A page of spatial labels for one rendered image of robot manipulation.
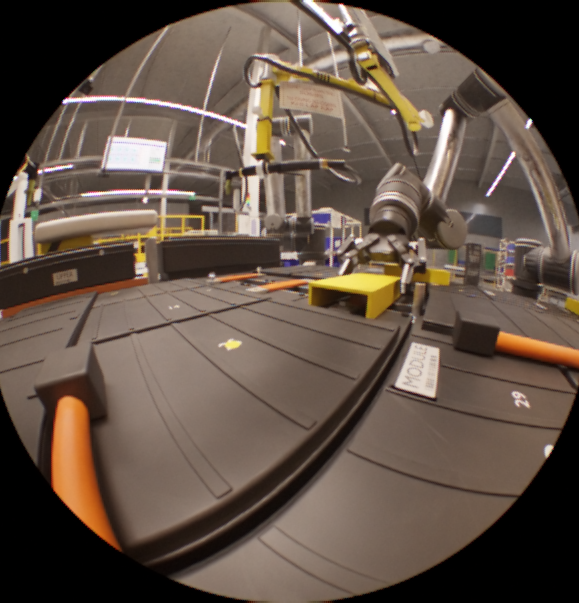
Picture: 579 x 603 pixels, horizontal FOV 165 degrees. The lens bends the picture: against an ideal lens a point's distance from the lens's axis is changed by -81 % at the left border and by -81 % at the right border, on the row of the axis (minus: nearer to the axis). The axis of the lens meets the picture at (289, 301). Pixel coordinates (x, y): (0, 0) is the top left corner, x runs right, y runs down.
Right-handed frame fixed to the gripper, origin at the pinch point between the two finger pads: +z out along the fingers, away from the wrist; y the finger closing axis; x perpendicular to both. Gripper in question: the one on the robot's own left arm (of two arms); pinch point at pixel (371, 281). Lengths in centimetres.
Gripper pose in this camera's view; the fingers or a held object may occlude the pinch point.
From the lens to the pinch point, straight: 29.2
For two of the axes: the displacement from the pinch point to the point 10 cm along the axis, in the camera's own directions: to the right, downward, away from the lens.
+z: -5.1, 7.6, -4.0
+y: 7.5, 1.7, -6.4
